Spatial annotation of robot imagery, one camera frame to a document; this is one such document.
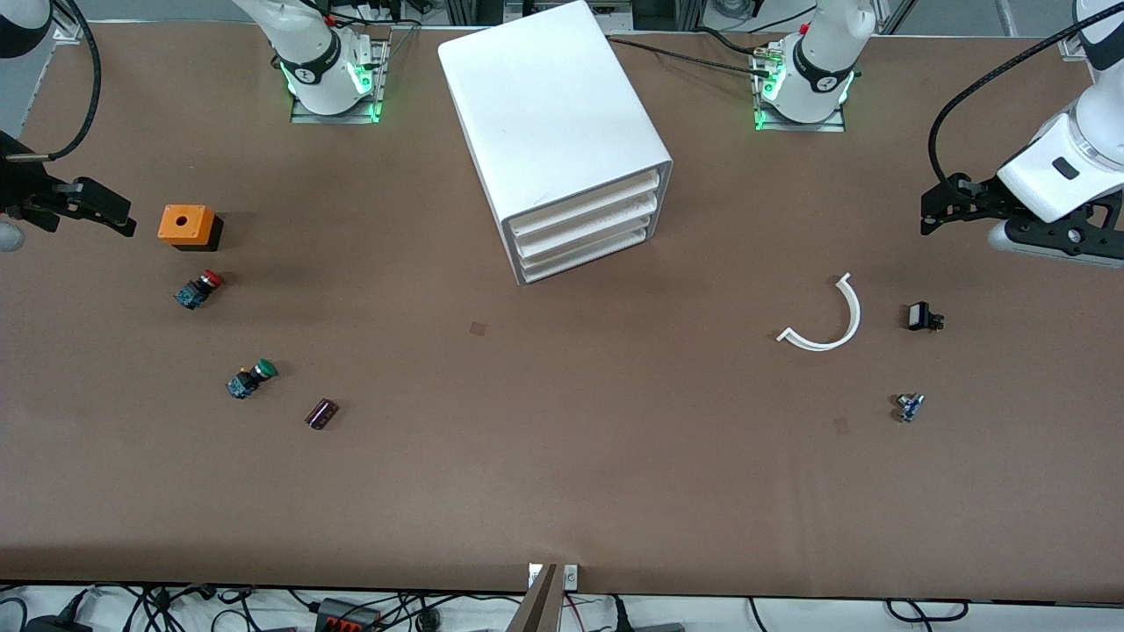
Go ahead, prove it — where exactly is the orange button enclosure box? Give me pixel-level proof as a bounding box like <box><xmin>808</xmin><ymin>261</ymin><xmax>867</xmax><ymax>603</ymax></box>
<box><xmin>157</xmin><ymin>205</ymin><xmax>224</xmax><ymax>253</ymax></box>

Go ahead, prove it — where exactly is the red push button switch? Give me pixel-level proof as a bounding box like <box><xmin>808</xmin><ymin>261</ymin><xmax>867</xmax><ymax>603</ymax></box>
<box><xmin>174</xmin><ymin>269</ymin><xmax>226</xmax><ymax>310</ymax></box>

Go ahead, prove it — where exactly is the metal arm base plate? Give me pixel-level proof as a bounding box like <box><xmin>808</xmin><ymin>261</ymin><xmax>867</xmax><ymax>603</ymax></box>
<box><xmin>290</xmin><ymin>35</ymin><xmax>392</xmax><ymax>126</ymax></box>
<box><xmin>753</xmin><ymin>44</ymin><xmax>848</xmax><ymax>133</ymax></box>

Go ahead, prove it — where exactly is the white plastic drawer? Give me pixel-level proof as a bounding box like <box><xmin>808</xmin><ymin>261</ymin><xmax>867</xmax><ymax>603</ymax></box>
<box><xmin>522</xmin><ymin>215</ymin><xmax>652</xmax><ymax>284</ymax></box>
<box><xmin>511</xmin><ymin>169</ymin><xmax>661</xmax><ymax>238</ymax></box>
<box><xmin>516</xmin><ymin>191</ymin><xmax>658</xmax><ymax>260</ymax></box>

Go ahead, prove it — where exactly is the white curved plastic piece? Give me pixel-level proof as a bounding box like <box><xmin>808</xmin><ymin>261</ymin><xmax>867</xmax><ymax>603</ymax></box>
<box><xmin>776</xmin><ymin>272</ymin><xmax>862</xmax><ymax>353</ymax></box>

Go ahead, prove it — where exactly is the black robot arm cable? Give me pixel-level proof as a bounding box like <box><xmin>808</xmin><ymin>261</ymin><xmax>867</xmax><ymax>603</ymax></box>
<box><xmin>928</xmin><ymin>4</ymin><xmax>1124</xmax><ymax>185</ymax></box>
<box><xmin>0</xmin><ymin>0</ymin><xmax>104</xmax><ymax>165</ymax></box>

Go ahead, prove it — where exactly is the white drawer cabinet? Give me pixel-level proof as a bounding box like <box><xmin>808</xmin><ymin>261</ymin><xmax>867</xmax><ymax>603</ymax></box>
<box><xmin>437</xmin><ymin>0</ymin><xmax>674</xmax><ymax>287</ymax></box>

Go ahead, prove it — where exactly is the black table cable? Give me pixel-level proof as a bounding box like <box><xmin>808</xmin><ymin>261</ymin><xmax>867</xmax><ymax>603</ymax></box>
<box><xmin>606</xmin><ymin>35</ymin><xmax>778</xmax><ymax>80</ymax></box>

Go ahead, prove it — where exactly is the brown stand pole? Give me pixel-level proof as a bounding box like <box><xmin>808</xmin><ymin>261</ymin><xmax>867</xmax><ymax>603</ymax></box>
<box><xmin>507</xmin><ymin>564</ymin><xmax>565</xmax><ymax>632</ymax></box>

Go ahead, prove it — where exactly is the green push button switch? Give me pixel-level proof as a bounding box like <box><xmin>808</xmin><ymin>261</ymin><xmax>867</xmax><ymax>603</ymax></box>
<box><xmin>226</xmin><ymin>358</ymin><xmax>278</xmax><ymax>400</ymax></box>

